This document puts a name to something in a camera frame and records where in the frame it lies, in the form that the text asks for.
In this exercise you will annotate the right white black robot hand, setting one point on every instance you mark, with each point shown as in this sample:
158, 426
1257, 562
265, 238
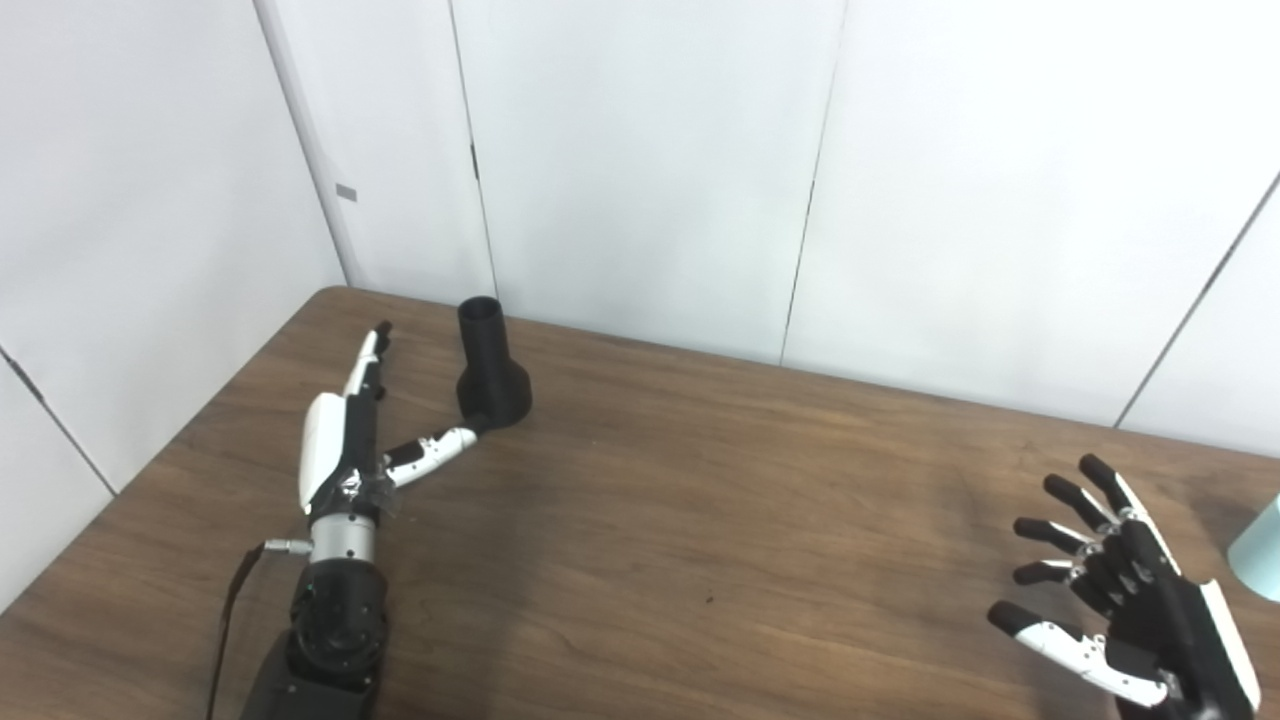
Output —
1170, 630

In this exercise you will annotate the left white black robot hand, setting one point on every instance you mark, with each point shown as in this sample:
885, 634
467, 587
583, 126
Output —
340, 450

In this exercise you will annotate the black peg stand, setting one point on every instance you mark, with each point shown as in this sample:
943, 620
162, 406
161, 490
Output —
492, 385

